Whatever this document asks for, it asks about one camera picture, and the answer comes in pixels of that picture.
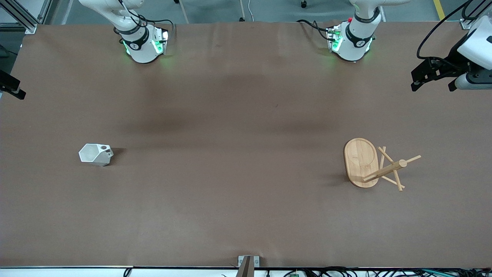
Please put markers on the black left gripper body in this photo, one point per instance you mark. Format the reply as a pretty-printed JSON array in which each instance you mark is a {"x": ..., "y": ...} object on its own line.
[{"x": 454, "y": 58}]

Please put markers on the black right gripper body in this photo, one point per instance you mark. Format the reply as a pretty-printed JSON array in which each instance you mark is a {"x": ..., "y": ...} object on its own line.
[{"x": 9, "y": 83}]

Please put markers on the white angular cup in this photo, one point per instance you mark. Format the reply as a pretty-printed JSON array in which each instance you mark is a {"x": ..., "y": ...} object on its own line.
[{"x": 92, "y": 154}]

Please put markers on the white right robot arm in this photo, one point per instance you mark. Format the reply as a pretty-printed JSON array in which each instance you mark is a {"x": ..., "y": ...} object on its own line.
[{"x": 142, "y": 52}]

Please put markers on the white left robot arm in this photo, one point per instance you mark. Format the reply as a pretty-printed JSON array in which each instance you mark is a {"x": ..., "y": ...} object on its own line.
[{"x": 355, "y": 46}]

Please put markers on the wooden cup rack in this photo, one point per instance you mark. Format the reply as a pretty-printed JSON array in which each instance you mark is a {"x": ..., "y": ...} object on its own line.
[{"x": 359, "y": 161}]

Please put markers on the metal base connector plate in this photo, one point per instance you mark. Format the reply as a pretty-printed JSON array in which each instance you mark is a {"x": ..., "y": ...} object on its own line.
[
  {"x": 163, "y": 38},
  {"x": 332, "y": 36}
]

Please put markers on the grey metal leg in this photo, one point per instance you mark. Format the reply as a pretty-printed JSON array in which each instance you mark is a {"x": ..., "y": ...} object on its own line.
[
  {"x": 242, "y": 11},
  {"x": 184, "y": 13}
]

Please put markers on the brown table cover sheet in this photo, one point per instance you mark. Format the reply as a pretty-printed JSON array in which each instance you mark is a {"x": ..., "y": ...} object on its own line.
[{"x": 246, "y": 154}]

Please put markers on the aluminium frame post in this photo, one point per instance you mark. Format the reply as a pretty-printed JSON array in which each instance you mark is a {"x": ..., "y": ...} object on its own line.
[
  {"x": 466, "y": 24},
  {"x": 23, "y": 19}
]

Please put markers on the metal table edge bracket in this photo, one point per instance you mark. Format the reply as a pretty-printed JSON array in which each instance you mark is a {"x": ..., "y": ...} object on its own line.
[{"x": 248, "y": 265}]

